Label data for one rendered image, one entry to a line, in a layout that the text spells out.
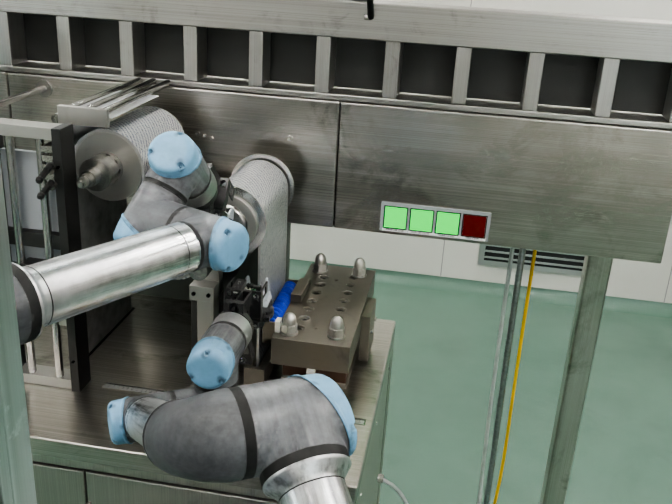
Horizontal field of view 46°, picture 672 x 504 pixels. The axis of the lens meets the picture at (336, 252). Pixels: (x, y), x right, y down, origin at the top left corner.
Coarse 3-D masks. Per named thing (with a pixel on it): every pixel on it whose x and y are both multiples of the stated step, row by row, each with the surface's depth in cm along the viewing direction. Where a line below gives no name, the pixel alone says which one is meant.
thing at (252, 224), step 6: (228, 198) 154; (234, 198) 154; (240, 198) 154; (228, 204) 154; (234, 204) 154; (240, 204) 154; (246, 204) 154; (240, 210) 154; (246, 210) 154; (252, 210) 154; (246, 216) 155; (252, 216) 154; (252, 222) 155; (252, 228) 155; (252, 234) 156; (252, 240) 157
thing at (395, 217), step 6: (390, 210) 184; (396, 210) 183; (402, 210) 183; (390, 216) 184; (396, 216) 184; (402, 216) 184; (384, 222) 185; (390, 222) 185; (396, 222) 184; (402, 222) 184; (402, 228) 185
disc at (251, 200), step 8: (240, 192) 154; (248, 192) 154; (248, 200) 154; (256, 200) 154; (256, 208) 155; (256, 216) 155; (264, 216) 155; (264, 224) 156; (264, 232) 156; (256, 240) 157
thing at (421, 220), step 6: (414, 210) 183; (420, 210) 182; (414, 216) 183; (420, 216) 183; (426, 216) 183; (432, 216) 182; (414, 222) 184; (420, 222) 184; (426, 222) 183; (414, 228) 184; (420, 228) 184; (426, 228) 184
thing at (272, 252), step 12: (276, 228) 170; (264, 240) 161; (276, 240) 172; (264, 252) 162; (276, 252) 173; (264, 264) 163; (276, 264) 174; (264, 276) 164; (276, 276) 176; (276, 288) 177
